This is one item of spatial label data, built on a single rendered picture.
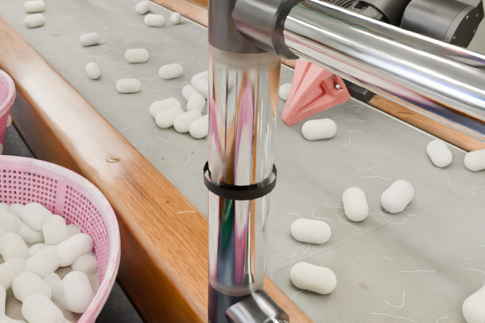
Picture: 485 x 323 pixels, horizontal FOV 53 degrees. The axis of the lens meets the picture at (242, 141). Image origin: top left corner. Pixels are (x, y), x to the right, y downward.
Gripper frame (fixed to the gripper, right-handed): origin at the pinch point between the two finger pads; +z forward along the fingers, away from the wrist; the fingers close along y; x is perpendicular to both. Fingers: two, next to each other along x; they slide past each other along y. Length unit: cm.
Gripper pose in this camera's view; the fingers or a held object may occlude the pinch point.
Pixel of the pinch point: (289, 116)
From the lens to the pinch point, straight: 54.1
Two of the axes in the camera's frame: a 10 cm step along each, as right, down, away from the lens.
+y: 5.9, 4.1, -6.9
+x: 4.8, 5.1, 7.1
